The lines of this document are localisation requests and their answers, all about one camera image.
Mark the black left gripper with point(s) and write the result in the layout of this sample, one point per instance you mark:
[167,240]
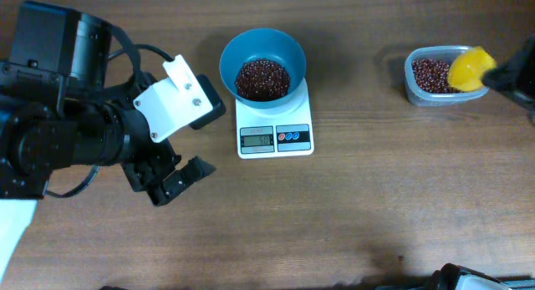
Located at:
[171,154]

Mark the yellow measuring scoop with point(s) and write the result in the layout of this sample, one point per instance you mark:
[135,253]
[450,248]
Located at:
[467,70]

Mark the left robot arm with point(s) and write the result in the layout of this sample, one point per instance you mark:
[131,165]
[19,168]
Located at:
[73,93]

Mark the white digital kitchen scale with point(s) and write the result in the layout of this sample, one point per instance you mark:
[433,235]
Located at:
[284,131]

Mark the blue plastic bowl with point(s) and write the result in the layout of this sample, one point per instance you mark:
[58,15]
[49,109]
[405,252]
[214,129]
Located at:
[263,43]

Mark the clear plastic container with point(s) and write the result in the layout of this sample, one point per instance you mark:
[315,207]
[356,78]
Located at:
[418,96]

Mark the red adzuki beans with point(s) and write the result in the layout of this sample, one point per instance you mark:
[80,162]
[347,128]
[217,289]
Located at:
[265,80]

